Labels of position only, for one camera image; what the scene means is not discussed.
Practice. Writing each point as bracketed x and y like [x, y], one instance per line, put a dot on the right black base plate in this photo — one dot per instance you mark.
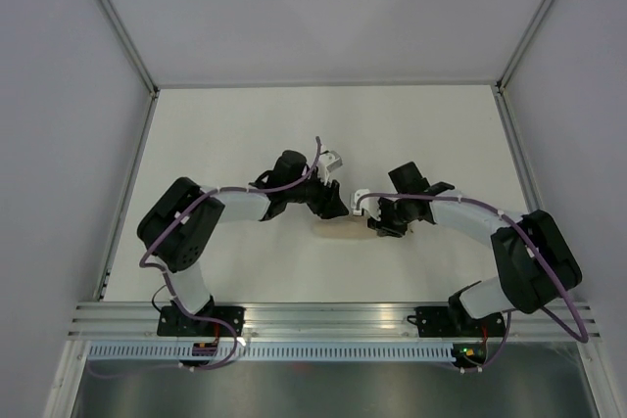
[438, 321]

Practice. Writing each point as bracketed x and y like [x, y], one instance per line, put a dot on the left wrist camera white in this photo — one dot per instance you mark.
[327, 162]

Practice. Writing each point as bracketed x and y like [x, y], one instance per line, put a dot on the aluminium frame post right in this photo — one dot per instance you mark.
[529, 33]

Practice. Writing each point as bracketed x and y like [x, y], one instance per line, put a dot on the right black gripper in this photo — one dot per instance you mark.
[383, 227]

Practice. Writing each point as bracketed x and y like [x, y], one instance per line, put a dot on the aluminium frame post left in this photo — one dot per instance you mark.
[127, 45]

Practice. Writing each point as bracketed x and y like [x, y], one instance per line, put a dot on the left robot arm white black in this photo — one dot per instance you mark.
[177, 229]

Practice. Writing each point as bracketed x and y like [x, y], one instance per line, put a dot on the aluminium frame right rail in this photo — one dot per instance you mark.
[531, 168]

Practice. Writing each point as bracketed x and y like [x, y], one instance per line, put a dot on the aluminium frame post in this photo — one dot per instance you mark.
[529, 33]
[127, 45]

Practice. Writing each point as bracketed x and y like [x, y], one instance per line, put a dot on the aluminium mounting rail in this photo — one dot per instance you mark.
[322, 321]

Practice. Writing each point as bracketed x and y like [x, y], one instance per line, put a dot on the aluminium frame back bar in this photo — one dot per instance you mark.
[329, 83]

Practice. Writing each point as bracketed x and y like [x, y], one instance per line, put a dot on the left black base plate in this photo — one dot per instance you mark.
[174, 323]

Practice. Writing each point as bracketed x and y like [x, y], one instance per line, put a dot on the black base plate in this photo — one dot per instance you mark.
[438, 321]
[174, 323]

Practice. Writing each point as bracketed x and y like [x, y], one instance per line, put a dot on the beige cloth napkin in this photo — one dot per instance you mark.
[343, 230]

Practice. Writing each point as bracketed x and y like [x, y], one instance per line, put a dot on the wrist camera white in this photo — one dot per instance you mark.
[327, 162]
[365, 203]

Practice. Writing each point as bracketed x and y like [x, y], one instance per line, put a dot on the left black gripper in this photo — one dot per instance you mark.
[329, 204]

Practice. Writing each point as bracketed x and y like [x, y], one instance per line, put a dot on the white slotted cable duct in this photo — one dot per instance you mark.
[274, 351]

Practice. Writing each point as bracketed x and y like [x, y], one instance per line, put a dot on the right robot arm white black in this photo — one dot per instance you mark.
[492, 228]

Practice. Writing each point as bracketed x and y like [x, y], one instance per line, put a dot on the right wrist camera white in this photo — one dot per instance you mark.
[365, 203]

